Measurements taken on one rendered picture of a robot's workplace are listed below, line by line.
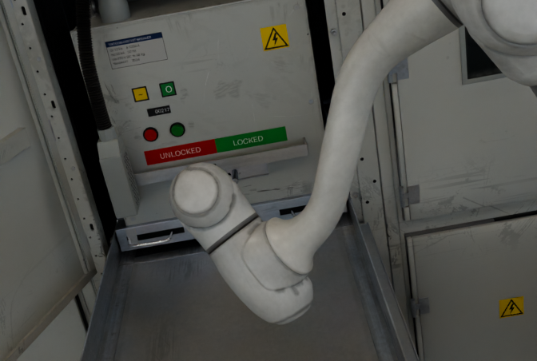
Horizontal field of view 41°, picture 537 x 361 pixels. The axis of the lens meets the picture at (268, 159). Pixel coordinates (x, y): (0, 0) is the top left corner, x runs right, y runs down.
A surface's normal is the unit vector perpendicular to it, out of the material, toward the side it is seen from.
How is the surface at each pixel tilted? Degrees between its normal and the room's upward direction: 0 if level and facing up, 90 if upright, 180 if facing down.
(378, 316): 0
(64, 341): 90
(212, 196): 60
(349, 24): 90
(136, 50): 90
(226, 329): 0
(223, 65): 90
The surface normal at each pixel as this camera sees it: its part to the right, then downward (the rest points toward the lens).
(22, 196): 0.92, 0.01
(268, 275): -0.18, 0.14
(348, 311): -0.17, -0.89
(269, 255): -0.33, -0.03
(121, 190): 0.06, 0.42
